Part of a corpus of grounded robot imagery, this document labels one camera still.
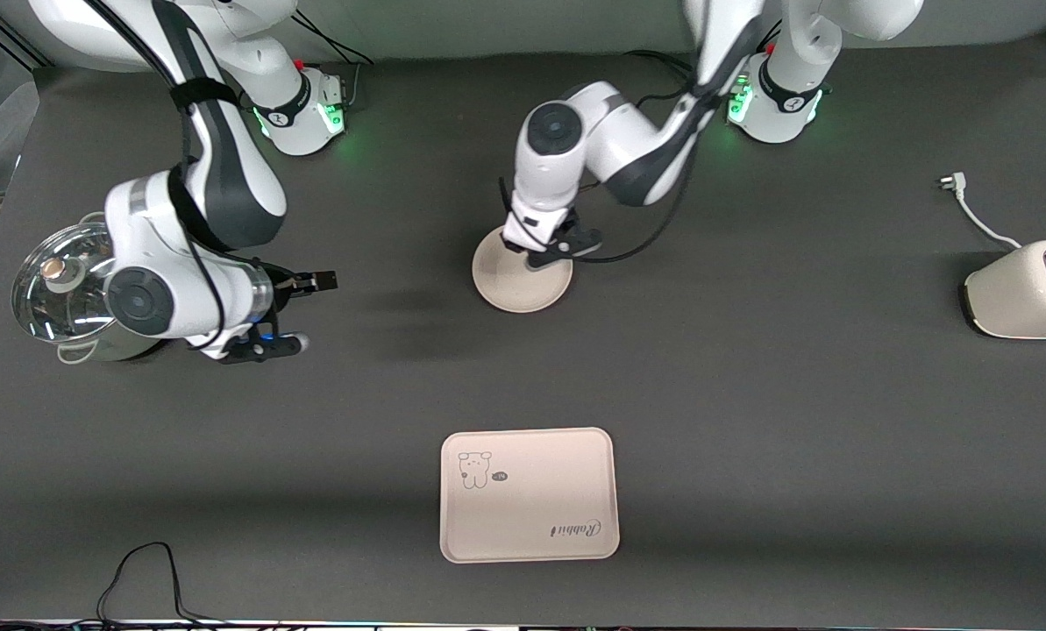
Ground round beige plate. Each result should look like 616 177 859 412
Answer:
472 223 574 314

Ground beige rectangular tray bear print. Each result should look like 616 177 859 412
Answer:
440 428 621 564

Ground pale cooker pot glass lid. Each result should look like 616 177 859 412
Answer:
11 212 173 364

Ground white toaster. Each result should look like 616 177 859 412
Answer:
964 238 1046 340

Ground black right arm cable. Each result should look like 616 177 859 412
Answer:
84 0 265 351

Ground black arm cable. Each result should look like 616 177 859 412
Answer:
496 35 751 266
84 0 265 351

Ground black right arm base cables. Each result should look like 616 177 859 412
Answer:
290 13 374 110

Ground black arm base cables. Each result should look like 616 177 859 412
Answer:
290 13 374 110
623 48 708 89

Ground thin black loose cable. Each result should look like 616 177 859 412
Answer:
0 542 287 628

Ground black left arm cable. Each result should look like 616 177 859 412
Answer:
496 35 751 266

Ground black left arm base cables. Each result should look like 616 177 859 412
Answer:
623 48 708 89

